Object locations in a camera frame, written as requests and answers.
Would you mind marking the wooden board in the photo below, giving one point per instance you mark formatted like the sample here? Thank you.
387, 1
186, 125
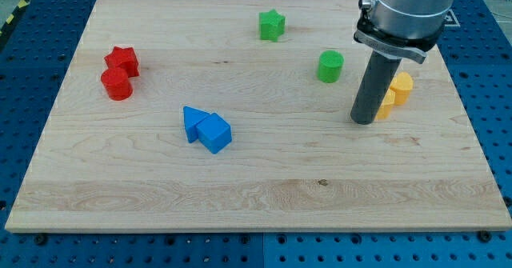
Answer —
296, 161

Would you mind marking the blue triangle block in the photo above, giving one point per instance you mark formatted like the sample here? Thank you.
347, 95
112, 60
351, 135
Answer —
192, 117

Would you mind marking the yellow block behind rod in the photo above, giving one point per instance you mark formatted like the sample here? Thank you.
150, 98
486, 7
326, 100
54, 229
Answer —
386, 105

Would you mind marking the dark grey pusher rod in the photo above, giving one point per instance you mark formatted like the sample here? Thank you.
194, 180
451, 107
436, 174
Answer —
375, 83

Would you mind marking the red star block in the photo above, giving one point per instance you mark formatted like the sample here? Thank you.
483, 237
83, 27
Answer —
124, 58

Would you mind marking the red cylinder block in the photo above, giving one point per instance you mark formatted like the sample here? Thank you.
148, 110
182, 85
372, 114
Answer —
116, 83

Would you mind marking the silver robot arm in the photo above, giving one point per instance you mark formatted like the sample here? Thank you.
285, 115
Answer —
401, 28

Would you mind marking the blue cube block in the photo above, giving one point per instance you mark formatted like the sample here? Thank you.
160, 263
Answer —
214, 133

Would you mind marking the yellow rounded block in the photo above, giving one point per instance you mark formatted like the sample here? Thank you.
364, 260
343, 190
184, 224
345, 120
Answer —
402, 84

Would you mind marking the green cylinder block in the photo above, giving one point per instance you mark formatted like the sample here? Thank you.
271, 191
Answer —
330, 66

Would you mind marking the green star block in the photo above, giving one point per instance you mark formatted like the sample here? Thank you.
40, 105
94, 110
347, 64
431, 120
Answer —
271, 25

